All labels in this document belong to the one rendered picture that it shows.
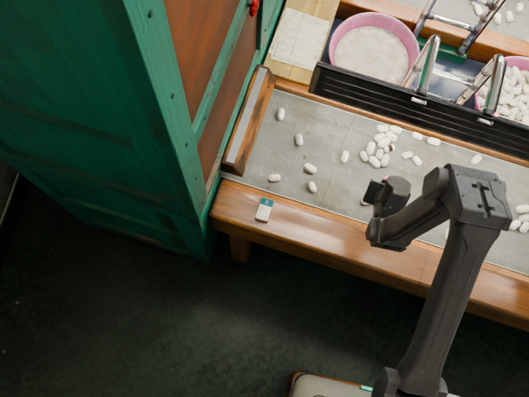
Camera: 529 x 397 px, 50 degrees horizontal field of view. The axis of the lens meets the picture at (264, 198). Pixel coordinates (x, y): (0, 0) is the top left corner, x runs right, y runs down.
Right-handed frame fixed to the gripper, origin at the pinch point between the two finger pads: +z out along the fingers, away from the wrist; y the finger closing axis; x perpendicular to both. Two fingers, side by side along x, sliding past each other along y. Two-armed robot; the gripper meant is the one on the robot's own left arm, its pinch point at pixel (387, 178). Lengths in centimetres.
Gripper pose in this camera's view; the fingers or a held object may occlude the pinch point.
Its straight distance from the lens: 148.8
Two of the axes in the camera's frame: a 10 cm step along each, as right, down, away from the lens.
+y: -9.5, -3.1, 0.4
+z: 2.1, -5.4, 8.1
